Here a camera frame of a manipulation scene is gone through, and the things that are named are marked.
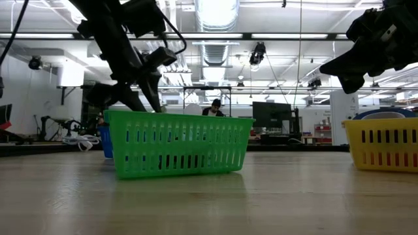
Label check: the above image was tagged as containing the red storage shelf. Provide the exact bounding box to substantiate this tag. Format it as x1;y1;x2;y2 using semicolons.
313;123;332;144

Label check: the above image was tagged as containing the black ceiling camera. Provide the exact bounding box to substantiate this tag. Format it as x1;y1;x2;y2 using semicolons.
306;77;323;89
27;55;43;71

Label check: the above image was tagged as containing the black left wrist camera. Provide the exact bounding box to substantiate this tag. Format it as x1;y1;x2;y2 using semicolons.
122;0;168;39

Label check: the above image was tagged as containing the blue tape roll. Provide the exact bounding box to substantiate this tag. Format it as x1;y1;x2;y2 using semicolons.
353;107;418;120

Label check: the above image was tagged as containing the green plastic basket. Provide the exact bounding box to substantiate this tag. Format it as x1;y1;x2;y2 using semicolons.
103;109;255;180

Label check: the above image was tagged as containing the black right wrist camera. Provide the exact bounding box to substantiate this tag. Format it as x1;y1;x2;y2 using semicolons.
345;7;385;45

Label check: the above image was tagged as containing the white lamp cable with switch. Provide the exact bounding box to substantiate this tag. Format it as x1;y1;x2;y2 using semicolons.
61;134;101;152

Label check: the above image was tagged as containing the blue plastic basket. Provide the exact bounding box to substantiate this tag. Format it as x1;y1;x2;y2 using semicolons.
97;125;114;159

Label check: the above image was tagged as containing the person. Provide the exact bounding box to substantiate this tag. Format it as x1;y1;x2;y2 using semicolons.
201;98;226;118

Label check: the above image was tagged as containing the white wall unit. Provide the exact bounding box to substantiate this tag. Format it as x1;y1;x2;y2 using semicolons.
57;67;85;87

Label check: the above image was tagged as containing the black background table frame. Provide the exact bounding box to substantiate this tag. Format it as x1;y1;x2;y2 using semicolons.
182;86;233;118

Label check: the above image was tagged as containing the black overhead camera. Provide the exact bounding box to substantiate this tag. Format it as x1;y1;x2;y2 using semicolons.
248;41;267;67

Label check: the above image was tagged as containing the dark screen with red edge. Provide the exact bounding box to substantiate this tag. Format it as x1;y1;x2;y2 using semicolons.
0;103;13;131

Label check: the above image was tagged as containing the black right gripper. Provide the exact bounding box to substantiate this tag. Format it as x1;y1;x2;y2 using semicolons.
319;6;418;95

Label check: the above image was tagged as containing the black hanging cable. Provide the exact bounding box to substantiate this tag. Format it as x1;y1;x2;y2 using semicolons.
0;0;31;66

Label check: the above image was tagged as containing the black monitor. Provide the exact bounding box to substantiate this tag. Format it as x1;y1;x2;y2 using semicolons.
251;101;293;129

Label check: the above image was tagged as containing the black metal table frame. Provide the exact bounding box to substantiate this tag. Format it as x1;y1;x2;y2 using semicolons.
0;142;351;158

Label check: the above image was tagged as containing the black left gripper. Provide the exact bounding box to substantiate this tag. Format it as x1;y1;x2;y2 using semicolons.
84;47;179;114

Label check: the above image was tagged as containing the silver ventilation duct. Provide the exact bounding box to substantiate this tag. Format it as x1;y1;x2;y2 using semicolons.
194;0;241;68

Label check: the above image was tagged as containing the yellow plastic basket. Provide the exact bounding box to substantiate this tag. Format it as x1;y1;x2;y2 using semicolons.
341;117;418;174

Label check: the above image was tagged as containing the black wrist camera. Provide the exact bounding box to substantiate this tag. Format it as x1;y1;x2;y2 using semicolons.
345;7;385;45
122;0;168;39

